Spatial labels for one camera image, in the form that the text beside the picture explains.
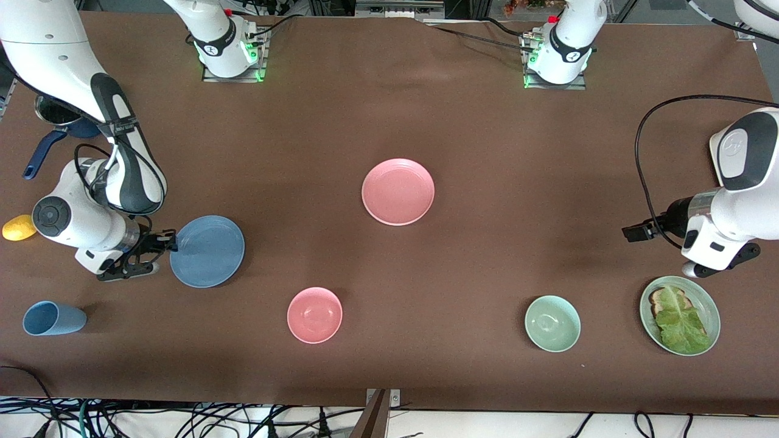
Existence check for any yellow lemon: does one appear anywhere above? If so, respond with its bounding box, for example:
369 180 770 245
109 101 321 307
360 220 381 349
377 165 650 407
2 214 37 242

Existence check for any grey metal box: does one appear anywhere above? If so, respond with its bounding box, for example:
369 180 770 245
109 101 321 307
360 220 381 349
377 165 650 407
356 0 445 19

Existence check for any black right base cable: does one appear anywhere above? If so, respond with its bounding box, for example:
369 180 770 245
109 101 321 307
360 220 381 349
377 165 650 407
246 13 302 38

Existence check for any brown table cover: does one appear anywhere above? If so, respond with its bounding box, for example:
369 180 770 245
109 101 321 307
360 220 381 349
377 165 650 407
0 11 779 415

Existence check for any mint green bowl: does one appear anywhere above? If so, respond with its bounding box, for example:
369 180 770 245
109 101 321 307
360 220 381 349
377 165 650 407
525 295 581 353

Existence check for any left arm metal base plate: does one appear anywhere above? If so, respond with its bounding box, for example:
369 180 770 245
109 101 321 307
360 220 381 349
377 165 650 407
520 33 588 91

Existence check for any pink plate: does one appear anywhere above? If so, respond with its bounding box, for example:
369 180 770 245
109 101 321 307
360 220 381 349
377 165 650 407
362 159 436 226

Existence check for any glass saucepan lid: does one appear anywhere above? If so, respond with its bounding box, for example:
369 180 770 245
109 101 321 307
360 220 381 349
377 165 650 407
35 96 83 127

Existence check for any green lettuce leaf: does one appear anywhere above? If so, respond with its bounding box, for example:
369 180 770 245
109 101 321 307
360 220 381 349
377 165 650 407
654 286 711 355

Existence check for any black base cable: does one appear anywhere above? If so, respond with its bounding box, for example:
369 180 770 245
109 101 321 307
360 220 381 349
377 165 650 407
246 13 302 38
426 17 537 54

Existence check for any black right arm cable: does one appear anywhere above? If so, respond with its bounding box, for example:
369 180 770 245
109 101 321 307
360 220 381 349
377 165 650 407
73 141 169 217

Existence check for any mint green plate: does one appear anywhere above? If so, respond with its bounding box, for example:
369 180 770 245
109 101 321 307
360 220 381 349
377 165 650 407
639 276 721 357

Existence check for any dark blue saucepan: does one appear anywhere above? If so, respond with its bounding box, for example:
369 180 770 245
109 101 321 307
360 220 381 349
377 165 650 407
23 96 103 181

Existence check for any dark camera post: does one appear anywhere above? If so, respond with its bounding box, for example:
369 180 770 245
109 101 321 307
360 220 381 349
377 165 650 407
350 389 391 438

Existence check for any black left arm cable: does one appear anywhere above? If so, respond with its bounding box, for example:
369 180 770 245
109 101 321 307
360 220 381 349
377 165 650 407
635 94 779 250

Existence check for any blue plate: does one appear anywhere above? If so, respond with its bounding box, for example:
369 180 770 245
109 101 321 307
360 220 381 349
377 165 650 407
170 215 246 288

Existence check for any blue cup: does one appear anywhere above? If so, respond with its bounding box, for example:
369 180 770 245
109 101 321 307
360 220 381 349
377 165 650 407
23 301 88 336

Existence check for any black left base cable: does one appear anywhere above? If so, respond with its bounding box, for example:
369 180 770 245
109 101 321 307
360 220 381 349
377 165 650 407
426 17 537 54

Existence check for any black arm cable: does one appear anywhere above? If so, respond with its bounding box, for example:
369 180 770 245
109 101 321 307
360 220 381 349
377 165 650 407
635 94 779 250
73 141 169 217

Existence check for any pink bowl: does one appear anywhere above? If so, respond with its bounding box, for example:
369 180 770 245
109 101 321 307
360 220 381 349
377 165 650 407
287 287 343 344

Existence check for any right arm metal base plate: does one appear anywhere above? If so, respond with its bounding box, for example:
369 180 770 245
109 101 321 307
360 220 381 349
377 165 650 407
202 27 267 83

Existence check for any toast slice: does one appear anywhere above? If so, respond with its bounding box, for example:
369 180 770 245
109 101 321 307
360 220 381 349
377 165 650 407
649 287 693 317

